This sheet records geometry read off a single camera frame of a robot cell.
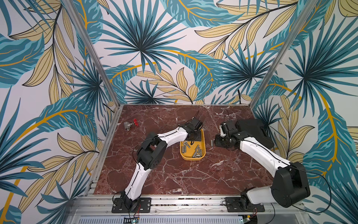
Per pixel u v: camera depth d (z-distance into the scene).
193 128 0.78
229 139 0.62
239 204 0.73
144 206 0.74
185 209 0.73
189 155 0.91
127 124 1.03
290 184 0.42
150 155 0.56
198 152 0.92
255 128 0.99
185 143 0.96
